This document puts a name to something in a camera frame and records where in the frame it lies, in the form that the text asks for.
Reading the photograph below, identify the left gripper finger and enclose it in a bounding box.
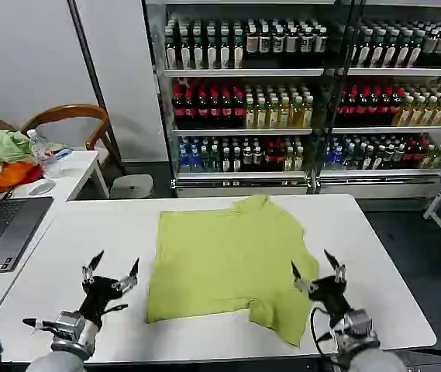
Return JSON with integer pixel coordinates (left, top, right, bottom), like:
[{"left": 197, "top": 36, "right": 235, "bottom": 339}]
[
  {"left": 112, "top": 257, "right": 140, "bottom": 292},
  {"left": 81, "top": 250, "right": 105, "bottom": 284}
]

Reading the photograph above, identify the wooden chair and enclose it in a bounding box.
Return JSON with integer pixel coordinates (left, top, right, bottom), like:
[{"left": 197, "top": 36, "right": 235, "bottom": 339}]
[{"left": 20, "top": 103, "right": 125, "bottom": 176}]

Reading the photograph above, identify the grey computer mouse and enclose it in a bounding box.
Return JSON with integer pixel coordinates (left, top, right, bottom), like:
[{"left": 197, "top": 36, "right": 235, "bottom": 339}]
[{"left": 28, "top": 181, "right": 56, "bottom": 196}]

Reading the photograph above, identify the clear plastic bag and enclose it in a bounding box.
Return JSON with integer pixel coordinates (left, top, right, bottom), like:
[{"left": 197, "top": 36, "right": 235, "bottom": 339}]
[{"left": 43, "top": 154, "right": 71, "bottom": 180}]

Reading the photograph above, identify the black slanted pole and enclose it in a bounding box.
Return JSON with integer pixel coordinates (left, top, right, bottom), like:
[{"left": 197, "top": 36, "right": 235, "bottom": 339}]
[{"left": 67, "top": 0, "right": 128, "bottom": 177}]

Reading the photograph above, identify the clear water bottle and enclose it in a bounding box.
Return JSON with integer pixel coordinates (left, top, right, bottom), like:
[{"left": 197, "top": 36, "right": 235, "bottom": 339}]
[{"left": 26, "top": 129, "right": 49, "bottom": 162}]

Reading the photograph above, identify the orange cloth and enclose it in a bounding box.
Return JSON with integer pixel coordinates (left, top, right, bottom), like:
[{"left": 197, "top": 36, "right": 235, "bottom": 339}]
[{"left": 0, "top": 160, "right": 45, "bottom": 193}]

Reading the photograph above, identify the white side table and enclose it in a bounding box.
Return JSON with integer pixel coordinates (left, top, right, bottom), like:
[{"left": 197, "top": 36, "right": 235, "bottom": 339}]
[{"left": 0, "top": 149, "right": 112, "bottom": 203}]

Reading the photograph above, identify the grey laptop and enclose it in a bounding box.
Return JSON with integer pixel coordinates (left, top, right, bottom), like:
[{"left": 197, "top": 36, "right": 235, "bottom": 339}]
[{"left": 0, "top": 185, "right": 55, "bottom": 271}]

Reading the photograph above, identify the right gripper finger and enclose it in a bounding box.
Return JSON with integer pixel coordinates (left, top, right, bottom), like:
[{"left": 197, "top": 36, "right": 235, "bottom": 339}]
[
  {"left": 323, "top": 249, "right": 348, "bottom": 284},
  {"left": 290, "top": 260, "right": 319, "bottom": 294}
]

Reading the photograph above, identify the white plastic stool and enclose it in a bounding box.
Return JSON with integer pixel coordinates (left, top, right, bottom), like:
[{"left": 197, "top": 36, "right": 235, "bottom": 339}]
[{"left": 109, "top": 174, "right": 156, "bottom": 200}]

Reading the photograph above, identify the blue packet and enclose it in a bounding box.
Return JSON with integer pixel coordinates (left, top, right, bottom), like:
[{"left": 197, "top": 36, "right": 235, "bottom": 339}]
[{"left": 50, "top": 146, "right": 74, "bottom": 161}]

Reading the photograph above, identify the light green shirt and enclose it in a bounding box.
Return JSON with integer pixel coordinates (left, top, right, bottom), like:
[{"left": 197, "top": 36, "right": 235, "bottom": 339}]
[{"left": 145, "top": 193, "right": 321, "bottom": 349}]

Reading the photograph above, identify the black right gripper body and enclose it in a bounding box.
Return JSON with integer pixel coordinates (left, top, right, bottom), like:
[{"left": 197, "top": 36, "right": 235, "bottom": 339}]
[{"left": 307, "top": 275, "right": 356, "bottom": 327}]

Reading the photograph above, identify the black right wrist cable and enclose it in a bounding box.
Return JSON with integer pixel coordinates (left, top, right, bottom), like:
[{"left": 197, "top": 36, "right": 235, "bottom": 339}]
[{"left": 309, "top": 305, "right": 346, "bottom": 358}]

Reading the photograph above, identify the bottle shelf with metal frame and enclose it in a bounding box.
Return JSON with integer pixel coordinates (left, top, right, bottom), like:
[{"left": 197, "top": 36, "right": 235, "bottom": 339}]
[
  {"left": 142, "top": 0, "right": 339, "bottom": 197},
  {"left": 315, "top": 0, "right": 441, "bottom": 199}
]

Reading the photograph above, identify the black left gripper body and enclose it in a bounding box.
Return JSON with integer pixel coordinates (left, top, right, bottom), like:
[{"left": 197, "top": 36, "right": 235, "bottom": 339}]
[{"left": 79, "top": 275, "right": 125, "bottom": 327}]

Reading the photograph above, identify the pale green cloth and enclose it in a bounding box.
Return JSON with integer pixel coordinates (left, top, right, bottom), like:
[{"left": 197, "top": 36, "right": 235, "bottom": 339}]
[{"left": 0, "top": 129, "right": 36, "bottom": 164}]

